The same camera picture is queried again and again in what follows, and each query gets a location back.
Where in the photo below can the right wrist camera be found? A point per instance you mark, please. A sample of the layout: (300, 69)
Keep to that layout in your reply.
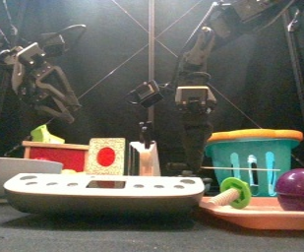
(145, 94)

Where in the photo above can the red wooden box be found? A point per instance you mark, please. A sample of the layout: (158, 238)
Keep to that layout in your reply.
(59, 156)

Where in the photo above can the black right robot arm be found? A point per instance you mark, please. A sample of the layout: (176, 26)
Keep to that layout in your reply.
(228, 23)

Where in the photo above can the purple ball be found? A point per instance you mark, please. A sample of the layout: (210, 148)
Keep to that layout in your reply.
(299, 189)

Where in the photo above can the grey plastic bin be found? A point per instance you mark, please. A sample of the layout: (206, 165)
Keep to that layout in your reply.
(10, 174)

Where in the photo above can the toy bolt green head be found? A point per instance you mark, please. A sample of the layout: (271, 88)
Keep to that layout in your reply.
(236, 193)

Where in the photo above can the grey white toy panel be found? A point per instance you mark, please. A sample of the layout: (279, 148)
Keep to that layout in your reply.
(101, 195)

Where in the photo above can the teal basket orange rim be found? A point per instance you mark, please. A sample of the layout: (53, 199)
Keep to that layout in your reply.
(255, 147)

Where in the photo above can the thin white stick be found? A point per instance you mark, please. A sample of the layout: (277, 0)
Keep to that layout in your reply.
(245, 169)

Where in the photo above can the orange pink tray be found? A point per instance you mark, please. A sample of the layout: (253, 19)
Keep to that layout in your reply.
(268, 216)

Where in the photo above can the yellow toy piece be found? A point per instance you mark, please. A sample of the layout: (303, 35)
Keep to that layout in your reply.
(69, 171)

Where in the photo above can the speckled block red oval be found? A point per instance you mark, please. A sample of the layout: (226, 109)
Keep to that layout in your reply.
(106, 157)

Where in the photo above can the metal frame pole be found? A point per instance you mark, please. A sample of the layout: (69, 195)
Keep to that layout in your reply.
(150, 42)

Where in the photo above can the green toy piece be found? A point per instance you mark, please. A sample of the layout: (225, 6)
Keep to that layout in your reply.
(43, 135)

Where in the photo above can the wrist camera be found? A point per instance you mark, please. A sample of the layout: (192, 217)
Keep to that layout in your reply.
(145, 94)
(53, 42)

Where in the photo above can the dark frame post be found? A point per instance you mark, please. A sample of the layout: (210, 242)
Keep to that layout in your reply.
(297, 82)

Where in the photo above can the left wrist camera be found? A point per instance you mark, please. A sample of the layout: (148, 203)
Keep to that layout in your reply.
(53, 42)

